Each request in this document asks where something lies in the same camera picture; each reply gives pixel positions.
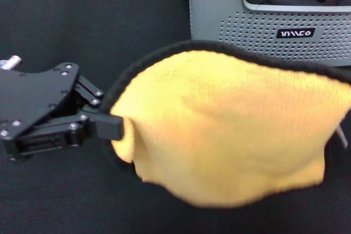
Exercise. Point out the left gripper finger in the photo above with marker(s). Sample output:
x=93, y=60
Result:
x=90, y=94
x=108, y=127

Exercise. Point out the silver gripper connector stub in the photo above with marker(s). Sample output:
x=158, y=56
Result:
x=12, y=62

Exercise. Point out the grey perforated storage box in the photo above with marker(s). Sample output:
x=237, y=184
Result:
x=208, y=20

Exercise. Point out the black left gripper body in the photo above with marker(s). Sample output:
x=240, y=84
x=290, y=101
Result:
x=35, y=97

